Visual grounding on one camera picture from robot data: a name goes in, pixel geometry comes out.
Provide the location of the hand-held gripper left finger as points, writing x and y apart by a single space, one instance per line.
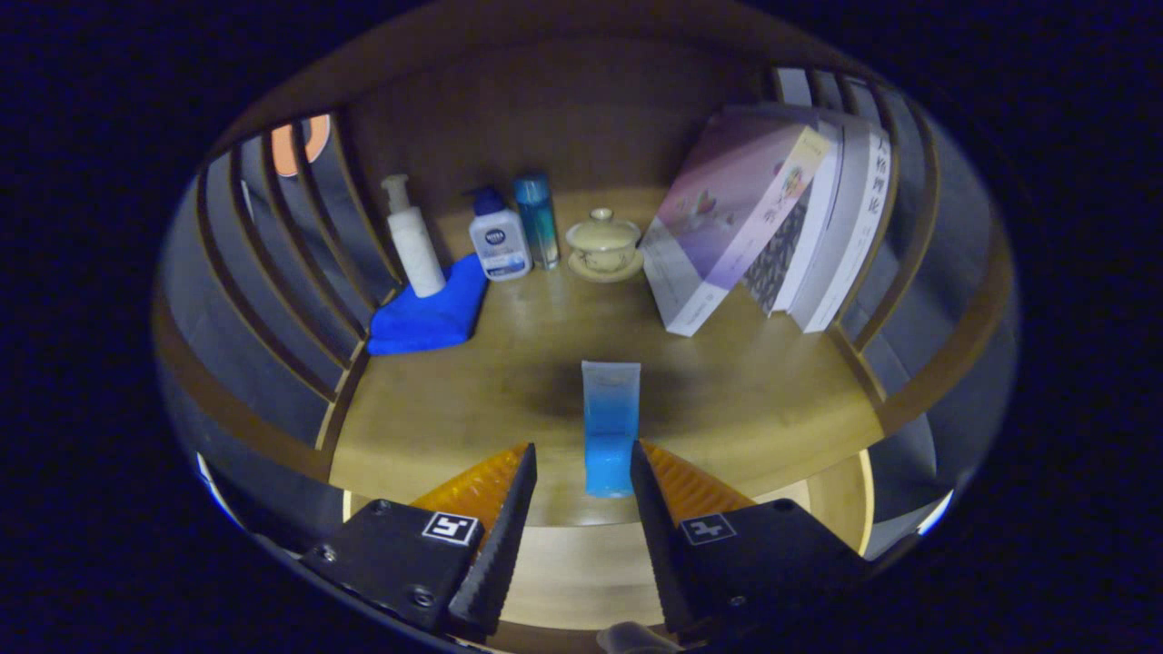
500 554

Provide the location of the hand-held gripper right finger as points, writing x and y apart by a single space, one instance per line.
663 545

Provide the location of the blue squeeze tube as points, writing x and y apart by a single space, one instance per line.
611 427

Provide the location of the wooden countertop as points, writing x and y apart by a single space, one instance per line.
509 381

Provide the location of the wooden cabinet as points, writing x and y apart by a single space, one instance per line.
563 109

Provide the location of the blue folded cloth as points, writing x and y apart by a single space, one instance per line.
427 313

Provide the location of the dark patterned book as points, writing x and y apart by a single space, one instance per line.
774 263

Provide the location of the beige lidded ceramic teacup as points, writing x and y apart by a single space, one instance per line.
603 243

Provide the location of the white bottle with blue cap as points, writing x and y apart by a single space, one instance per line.
500 245

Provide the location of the white pump bottle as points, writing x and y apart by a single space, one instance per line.
418 250

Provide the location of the purple and white book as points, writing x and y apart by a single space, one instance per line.
718 227

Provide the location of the teal bottle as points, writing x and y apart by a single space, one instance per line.
539 222

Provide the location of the plain white book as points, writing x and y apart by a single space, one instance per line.
822 209

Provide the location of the white book with black lettering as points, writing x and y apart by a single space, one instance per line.
859 227

